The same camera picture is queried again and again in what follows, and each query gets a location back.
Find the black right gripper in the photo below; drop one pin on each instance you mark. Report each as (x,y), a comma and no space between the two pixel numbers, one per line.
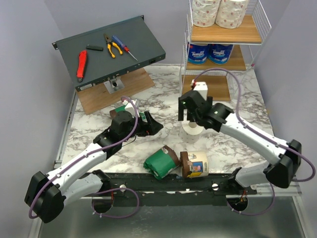
(187,104)

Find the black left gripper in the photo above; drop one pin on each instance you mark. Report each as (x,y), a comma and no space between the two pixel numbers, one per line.
(151,128)

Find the floral paper roll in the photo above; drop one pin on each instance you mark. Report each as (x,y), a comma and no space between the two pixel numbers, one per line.
(190,132)
(204,12)
(231,13)

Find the blue white paper towel roll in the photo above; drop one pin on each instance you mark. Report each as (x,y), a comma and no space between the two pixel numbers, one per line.
(219,53)

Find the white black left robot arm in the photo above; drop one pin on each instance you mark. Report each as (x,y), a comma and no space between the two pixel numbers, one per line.
(47,194)

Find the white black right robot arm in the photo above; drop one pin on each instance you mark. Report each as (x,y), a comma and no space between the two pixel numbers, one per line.
(282,160)

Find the green wrapped roll near left arm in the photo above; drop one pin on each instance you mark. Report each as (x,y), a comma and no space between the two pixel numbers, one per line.
(116,111)

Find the floral paper roll on shelf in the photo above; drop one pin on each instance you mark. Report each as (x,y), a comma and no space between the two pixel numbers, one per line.
(204,12)

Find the green brown wrapped roll front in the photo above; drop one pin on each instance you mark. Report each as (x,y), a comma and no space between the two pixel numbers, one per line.
(162,162)

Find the cream cartoon wrapped roll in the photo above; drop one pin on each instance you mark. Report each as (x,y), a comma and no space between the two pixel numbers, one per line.
(194,164)

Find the wooden board under chassis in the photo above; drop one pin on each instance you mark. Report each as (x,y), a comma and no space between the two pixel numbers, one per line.
(98,97)

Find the blue red screwdriver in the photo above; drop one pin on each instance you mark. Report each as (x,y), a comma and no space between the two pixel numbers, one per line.
(122,45)

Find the dark grey rack server chassis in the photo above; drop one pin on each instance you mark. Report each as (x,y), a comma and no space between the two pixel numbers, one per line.
(101,67)

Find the red utility knife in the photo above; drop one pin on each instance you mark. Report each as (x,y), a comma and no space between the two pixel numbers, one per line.
(82,61)

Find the black bit holder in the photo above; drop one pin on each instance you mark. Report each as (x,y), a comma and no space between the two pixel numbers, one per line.
(94,48)

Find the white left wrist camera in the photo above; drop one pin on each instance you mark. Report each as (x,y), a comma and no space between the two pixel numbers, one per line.
(131,105)

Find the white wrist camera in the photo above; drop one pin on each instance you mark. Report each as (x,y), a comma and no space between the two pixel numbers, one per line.
(201,87)
(131,105)

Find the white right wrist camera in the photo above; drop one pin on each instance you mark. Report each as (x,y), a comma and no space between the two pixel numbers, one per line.
(201,87)

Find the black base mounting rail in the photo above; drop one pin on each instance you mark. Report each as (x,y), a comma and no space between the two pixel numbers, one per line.
(123,189)

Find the yellow handled pliers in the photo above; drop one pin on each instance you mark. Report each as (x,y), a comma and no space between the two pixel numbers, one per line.
(110,44)

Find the white wire wooden shelf rack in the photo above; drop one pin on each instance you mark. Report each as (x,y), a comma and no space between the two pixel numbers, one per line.
(247,41)

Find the aluminium extrusion rail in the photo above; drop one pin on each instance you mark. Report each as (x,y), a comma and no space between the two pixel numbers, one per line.
(264,189)

